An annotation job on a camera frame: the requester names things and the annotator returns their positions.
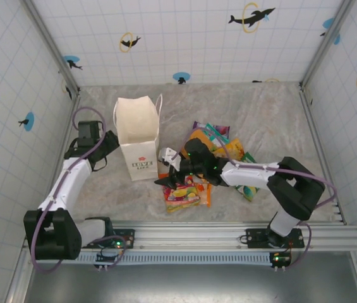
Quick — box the colourful Fox's candy bag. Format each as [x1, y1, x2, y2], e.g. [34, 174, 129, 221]
[162, 175, 202, 215]

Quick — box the white paper bag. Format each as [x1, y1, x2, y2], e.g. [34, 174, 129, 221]
[112, 93, 164, 182]

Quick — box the orange green Krax snack bag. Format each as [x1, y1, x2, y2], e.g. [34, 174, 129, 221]
[183, 128, 217, 152]

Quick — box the small orange snack packet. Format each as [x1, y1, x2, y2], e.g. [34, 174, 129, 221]
[193, 181, 213, 208]

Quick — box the purple teal snack packet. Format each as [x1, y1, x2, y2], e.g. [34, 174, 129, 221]
[192, 121, 231, 143]

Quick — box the fish blue circle sticker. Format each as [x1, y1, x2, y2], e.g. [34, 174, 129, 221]
[18, 112, 35, 132]

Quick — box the shark blue circle sticker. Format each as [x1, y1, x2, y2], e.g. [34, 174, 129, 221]
[63, 55, 83, 71]

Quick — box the penguin blue circle sticker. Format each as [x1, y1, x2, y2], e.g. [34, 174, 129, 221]
[172, 71, 191, 85]

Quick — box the small black circuit board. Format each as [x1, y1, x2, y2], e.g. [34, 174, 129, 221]
[269, 251, 292, 272]
[95, 251, 125, 271]

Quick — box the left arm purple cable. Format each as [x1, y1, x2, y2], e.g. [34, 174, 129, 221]
[31, 106, 128, 273]

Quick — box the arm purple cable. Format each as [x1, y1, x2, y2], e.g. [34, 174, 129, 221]
[171, 128, 338, 271]
[31, 106, 128, 273]

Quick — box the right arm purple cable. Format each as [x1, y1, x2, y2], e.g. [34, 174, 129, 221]
[171, 128, 338, 271]

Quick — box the aluminium mounting rail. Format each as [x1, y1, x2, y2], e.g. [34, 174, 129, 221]
[23, 220, 357, 253]

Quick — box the black fish ring sticker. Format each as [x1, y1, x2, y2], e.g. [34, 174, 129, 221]
[61, 78, 73, 100]

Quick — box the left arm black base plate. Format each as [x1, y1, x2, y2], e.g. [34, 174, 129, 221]
[111, 229, 136, 250]

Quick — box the white slotted cable duct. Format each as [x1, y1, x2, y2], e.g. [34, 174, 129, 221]
[78, 252, 293, 266]

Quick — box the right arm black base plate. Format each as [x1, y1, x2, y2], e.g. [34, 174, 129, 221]
[240, 227, 305, 250]

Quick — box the small dolphin ring sticker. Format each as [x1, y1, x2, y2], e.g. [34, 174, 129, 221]
[119, 32, 142, 53]

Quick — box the aluminium frame post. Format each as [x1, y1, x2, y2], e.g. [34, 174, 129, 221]
[300, 0, 356, 89]
[20, 0, 81, 95]

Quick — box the large dolphin ring sticker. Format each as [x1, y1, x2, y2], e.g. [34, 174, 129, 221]
[227, 2, 276, 34]

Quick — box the blue patch wall sticker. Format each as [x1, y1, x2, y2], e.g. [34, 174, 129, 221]
[320, 18, 341, 45]

